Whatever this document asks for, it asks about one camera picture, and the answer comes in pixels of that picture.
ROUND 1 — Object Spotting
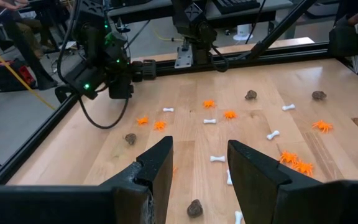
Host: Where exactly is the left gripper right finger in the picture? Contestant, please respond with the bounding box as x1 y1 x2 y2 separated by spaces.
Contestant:
227 139 358 224

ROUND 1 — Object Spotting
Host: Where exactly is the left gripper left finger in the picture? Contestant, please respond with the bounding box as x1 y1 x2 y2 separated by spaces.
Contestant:
0 135 174 224

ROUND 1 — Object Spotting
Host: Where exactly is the grey desk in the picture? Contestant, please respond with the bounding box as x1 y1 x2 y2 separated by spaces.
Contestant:
107 0 295 29

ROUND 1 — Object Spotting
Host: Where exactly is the white round floor device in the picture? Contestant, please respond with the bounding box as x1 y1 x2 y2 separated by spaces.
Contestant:
232 24 254 42

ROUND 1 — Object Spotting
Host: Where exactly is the black keyboard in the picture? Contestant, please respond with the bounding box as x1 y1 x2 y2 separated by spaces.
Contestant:
211 0 262 15

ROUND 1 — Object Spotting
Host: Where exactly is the black red tool bag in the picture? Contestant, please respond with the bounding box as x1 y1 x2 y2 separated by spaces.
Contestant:
0 58 37 91

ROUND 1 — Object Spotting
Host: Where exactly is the black equipment block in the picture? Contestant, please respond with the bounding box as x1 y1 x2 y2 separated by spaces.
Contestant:
328 15 358 58

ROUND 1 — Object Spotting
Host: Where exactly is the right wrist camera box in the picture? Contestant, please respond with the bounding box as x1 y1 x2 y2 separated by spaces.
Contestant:
108 74 135 100

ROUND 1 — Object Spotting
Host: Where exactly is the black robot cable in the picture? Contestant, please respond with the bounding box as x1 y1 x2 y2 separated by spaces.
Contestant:
209 43 230 73
78 93 130 130

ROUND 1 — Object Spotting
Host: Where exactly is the black rounded frame bracket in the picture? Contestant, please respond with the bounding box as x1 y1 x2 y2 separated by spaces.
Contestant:
54 85 74 103

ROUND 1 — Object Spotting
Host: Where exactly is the black aluminium table frame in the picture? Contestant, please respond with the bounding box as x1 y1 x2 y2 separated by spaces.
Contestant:
0 40 358 187

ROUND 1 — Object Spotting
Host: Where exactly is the black diagonal frame brace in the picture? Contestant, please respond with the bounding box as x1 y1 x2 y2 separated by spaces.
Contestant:
247 0 318 60

